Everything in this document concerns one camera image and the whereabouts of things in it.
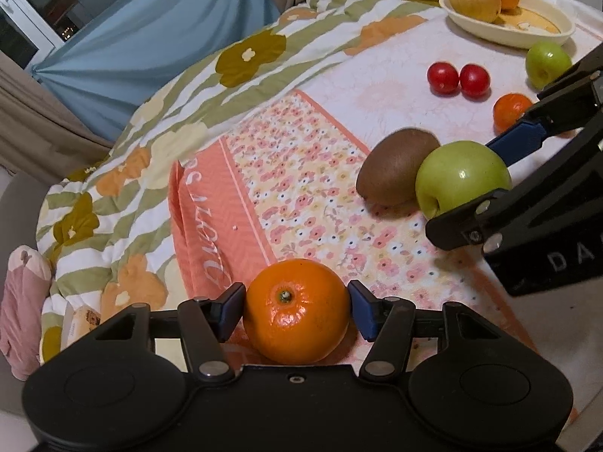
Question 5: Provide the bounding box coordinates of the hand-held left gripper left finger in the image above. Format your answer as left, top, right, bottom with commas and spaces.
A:
87, 282, 246, 384

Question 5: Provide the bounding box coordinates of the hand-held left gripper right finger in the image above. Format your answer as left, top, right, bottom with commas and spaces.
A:
347, 280, 507, 380

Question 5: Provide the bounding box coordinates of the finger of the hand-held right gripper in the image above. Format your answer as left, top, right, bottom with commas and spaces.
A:
485, 49, 603, 166
425, 110, 603, 252

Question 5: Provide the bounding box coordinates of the small mandarin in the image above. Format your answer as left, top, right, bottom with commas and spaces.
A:
493, 93, 534, 133

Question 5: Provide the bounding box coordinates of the large green apple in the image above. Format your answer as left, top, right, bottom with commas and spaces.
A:
415, 141, 513, 220

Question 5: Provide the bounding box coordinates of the large orange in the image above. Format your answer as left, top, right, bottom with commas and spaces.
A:
242, 259, 352, 365

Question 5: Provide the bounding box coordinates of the small green apple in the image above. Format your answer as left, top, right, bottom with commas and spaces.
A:
526, 41, 573, 89

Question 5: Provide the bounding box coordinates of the cream oval bowl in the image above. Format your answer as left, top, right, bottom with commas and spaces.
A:
439, 0, 576, 50

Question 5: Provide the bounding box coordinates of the brown kiwi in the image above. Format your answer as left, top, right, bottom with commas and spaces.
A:
355, 128, 442, 207

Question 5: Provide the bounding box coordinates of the yellow-brown russet apple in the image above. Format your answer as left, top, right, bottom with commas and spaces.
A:
448, 0, 502, 23

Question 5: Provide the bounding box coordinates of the small cardboard box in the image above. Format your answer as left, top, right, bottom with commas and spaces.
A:
61, 301, 102, 349

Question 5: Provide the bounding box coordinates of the pink floral bed sheet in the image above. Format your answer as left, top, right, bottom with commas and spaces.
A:
167, 0, 603, 429

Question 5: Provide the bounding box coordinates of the pink plush pillow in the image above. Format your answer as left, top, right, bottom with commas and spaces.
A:
0, 245, 52, 382

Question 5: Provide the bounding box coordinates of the green striped flower quilt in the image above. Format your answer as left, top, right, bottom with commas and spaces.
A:
35, 0, 450, 363

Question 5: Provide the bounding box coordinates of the blue cloth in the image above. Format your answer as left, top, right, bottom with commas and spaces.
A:
31, 0, 283, 142

